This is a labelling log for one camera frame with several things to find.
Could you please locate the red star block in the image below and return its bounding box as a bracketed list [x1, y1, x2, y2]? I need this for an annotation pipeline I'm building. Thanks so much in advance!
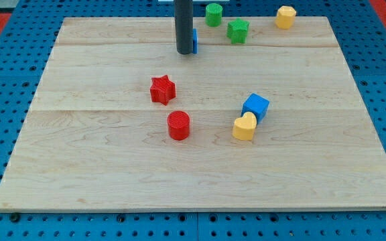
[149, 75, 176, 105]

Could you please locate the blue triangle block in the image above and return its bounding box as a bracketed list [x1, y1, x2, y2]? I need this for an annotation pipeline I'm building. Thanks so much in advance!
[192, 28, 198, 54]

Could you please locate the green star block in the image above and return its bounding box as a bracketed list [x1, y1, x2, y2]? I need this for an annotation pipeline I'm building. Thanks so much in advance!
[227, 18, 249, 44]

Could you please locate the red cylinder block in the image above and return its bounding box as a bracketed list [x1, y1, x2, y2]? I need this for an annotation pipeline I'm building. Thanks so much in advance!
[167, 110, 190, 141]

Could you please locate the yellow heart block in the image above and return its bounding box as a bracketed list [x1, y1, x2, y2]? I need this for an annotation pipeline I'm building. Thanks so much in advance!
[232, 112, 257, 141]

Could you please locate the blue cube block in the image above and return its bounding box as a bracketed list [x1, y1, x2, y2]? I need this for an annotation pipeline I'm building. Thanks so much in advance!
[241, 93, 270, 124]

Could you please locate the light wooden board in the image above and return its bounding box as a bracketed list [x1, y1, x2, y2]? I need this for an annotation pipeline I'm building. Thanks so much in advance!
[0, 17, 386, 213]

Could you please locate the green cylinder block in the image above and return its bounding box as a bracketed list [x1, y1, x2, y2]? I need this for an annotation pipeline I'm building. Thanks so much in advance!
[205, 3, 223, 27]

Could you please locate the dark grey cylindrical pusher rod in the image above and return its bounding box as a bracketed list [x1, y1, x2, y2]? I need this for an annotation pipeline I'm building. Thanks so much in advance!
[174, 0, 193, 55]

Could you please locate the yellow hexagon block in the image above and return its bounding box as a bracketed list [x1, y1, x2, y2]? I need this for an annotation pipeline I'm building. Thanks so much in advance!
[275, 5, 297, 29]

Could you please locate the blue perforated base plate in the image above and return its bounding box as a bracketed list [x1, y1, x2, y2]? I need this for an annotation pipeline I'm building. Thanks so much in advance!
[0, 0, 386, 240]

